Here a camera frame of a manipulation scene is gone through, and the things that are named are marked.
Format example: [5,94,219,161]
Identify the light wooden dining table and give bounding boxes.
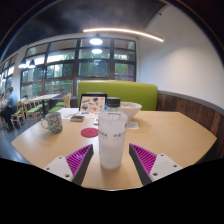
[29,93,62,116]

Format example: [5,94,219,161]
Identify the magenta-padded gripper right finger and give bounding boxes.
[128,143,184,186]

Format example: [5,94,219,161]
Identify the small dark box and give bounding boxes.
[69,114,86,123]

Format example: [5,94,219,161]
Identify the clear black-capped drink bottle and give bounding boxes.
[97,97,129,170]

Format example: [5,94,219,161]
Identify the flat round red coaster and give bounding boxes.
[80,127,100,139]

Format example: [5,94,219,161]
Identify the white paper napkin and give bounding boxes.
[125,120,140,130]

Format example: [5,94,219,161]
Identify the white bowl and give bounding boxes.
[119,101,143,121]

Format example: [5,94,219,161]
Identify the green speckled white mug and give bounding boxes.
[40,111,64,135]

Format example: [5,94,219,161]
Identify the white paper sheets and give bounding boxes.
[59,107,81,120]

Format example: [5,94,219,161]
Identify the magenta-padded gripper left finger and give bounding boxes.
[43,143,95,187]

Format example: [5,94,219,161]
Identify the wooden chairs with green seats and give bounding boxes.
[9,92,73,129]

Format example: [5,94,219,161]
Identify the person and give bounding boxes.
[0,87,19,129]

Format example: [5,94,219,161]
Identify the large black-framed window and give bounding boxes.
[0,37,138,99]

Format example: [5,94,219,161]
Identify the green upholstered bench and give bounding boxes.
[77,80,159,112]

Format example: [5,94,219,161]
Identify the long curved ceiling light strip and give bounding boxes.
[82,27,165,43]

